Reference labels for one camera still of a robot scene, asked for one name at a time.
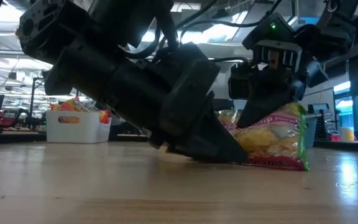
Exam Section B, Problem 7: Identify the yellow container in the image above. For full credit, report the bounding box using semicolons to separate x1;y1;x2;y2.
339;126;356;142

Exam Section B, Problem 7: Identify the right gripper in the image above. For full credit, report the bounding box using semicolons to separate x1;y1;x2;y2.
227;58;329;129

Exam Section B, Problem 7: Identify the black metal stand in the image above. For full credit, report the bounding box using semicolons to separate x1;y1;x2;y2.
29;77;53;113

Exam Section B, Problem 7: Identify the teal plastic bin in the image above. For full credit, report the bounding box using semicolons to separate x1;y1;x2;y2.
304;117;318;149

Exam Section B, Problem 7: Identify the grey device on stand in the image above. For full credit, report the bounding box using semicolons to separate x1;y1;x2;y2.
306;102;334;141

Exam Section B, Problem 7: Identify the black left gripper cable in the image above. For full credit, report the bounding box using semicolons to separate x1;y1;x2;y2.
121;12;180;60

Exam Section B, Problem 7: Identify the white board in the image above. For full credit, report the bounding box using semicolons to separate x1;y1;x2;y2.
300;88;335;110

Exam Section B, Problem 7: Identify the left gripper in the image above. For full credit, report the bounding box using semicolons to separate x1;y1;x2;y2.
141;42;249;165

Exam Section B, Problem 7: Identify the green lime chili ramen pack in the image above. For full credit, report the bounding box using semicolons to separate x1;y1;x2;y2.
218;101;310;172

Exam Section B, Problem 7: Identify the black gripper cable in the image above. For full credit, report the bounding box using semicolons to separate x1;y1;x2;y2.
121;12;180;60
178;0;283;44

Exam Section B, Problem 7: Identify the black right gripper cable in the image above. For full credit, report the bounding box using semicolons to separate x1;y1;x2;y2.
178;0;283;44

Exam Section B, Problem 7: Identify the white plastic bin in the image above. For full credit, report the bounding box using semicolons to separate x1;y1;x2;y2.
45;110;112;144

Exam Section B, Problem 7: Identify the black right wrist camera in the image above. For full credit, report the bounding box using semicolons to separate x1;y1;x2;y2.
242;12;303;68

